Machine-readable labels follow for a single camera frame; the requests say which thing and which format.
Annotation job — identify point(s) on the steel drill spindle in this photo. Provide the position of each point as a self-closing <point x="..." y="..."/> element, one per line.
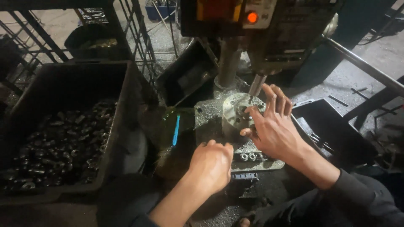
<point x="257" y="85"/>

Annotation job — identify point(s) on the black round bucket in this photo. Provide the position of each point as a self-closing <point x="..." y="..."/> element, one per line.
<point x="94" y="42"/>

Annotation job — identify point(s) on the steel machine feed lever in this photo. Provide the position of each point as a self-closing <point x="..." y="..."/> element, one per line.
<point x="366" y="66"/>

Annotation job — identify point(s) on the grey machine column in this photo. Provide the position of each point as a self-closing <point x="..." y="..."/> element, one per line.
<point x="228" y="63"/>

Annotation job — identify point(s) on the black tray with metal parts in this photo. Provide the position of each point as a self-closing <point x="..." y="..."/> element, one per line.
<point x="334" y="135"/>

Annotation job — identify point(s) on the blue plastic crate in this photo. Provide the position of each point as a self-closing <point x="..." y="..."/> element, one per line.
<point x="157" y="12"/>

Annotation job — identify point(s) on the person's right hand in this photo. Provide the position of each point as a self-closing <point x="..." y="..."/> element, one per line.
<point x="277" y="135"/>

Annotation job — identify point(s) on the person's left fingers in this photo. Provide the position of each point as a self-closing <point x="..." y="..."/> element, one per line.
<point x="217" y="146"/>

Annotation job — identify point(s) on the black ribbed clamp block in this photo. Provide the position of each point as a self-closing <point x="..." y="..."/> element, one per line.
<point x="245" y="176"/>

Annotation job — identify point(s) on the grimy metal work table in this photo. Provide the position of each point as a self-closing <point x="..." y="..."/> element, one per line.
<point x="210" y="126"/>

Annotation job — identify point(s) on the small metal nut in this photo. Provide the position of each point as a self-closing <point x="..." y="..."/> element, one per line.
<point x="252" y="156"/>
<point x="244" y="156"/>
<point x="259" y="156"/>

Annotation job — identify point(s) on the round metal drilling fixture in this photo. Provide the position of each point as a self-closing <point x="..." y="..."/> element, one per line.
<point x="235" y="115"/>

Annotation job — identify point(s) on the orange indicator light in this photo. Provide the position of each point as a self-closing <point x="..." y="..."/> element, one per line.
<point x="252" y="17"/>

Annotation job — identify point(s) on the large black plastic crate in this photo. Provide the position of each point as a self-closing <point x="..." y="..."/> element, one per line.
<point x="120" y="104"/>

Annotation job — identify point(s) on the black metal chute tray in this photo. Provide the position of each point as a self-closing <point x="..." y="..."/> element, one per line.
<point x="186" y="75"/>

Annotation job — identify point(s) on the pile of metal nuts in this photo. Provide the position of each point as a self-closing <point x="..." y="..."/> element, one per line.
<point x="63" y="148"/>

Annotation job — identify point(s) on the person's left hand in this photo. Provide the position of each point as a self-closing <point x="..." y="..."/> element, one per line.
<point x="210" y="167"/>

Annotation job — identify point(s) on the drill press machine head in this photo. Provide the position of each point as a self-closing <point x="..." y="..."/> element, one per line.
<point x="284" y="31"/>

